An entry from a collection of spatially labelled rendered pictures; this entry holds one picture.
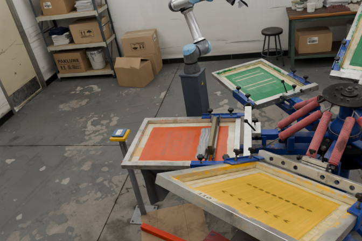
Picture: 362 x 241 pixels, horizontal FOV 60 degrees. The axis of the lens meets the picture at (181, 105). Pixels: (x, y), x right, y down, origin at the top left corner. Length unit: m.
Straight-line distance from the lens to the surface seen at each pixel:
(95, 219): 3.35
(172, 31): 6.03
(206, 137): 2.32
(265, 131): 2.21
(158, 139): 2.41
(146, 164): 2.15
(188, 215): 3.07
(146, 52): 5.81
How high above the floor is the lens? 2.33
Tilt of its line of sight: 29 degrees down
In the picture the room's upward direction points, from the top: 10 degrees counter-clockwise
